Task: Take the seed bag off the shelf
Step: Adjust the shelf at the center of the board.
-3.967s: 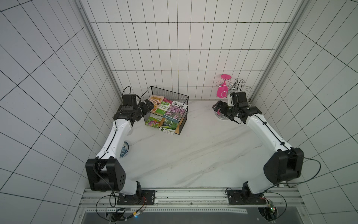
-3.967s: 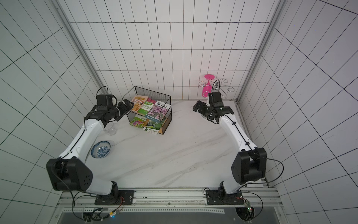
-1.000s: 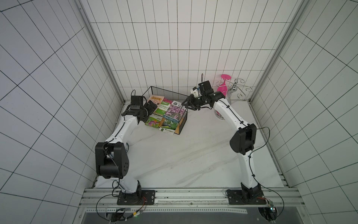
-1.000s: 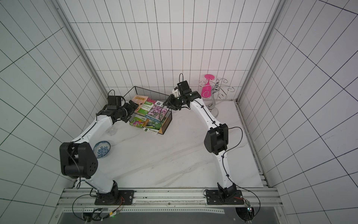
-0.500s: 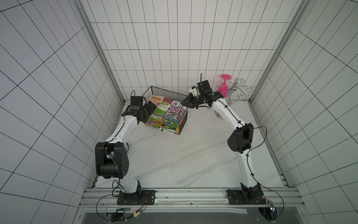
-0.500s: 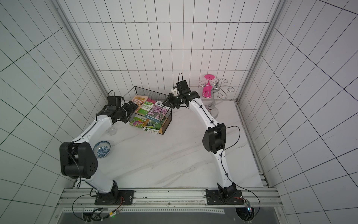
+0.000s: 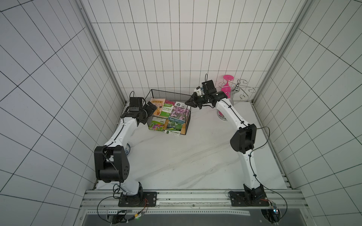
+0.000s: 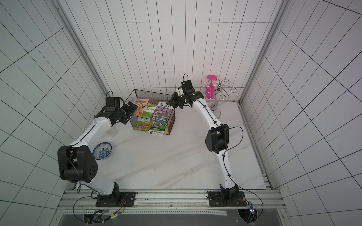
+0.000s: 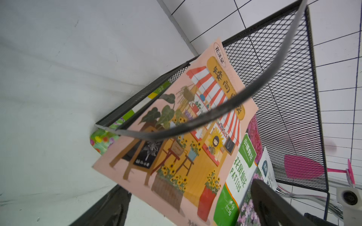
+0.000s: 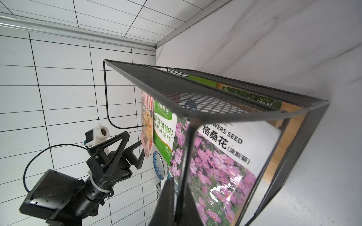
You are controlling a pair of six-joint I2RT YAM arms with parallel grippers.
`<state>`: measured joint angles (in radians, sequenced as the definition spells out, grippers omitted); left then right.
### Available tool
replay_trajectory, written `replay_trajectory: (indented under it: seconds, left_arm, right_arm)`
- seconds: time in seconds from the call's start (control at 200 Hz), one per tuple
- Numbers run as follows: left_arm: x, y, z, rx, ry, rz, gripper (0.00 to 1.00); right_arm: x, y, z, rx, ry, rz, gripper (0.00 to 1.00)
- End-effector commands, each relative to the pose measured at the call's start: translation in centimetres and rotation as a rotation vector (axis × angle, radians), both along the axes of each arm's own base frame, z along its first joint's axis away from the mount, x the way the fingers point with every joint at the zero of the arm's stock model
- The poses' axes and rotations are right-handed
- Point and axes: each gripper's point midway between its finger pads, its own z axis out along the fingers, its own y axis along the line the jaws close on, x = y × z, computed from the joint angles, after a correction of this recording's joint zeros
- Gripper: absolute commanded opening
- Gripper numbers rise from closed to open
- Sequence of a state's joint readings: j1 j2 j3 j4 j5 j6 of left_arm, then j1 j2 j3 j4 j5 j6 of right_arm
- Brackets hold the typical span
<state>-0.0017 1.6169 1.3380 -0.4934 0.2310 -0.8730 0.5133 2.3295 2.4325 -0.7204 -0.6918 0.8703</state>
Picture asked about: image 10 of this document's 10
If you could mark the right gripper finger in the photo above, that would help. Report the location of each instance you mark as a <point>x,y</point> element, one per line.
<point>164,214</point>

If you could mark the green white impatiens seed bag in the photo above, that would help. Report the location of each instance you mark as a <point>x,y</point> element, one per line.
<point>164,130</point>

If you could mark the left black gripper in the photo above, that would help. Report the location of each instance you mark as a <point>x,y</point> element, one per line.
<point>107,170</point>

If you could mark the green vegetable seed bag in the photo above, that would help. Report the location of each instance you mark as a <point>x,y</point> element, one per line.
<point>258,98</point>

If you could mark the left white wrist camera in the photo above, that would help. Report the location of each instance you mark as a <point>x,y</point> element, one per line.
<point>96,136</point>

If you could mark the black wire mesh shelf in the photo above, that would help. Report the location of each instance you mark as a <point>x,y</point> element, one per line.
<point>201,104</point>

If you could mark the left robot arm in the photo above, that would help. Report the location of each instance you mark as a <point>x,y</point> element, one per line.
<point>62,200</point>

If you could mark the purple flower seed bag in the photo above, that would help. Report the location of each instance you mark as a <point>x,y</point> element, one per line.
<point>225,162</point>

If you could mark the orange striped seed bag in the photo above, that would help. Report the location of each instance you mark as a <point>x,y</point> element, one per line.
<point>147,120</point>

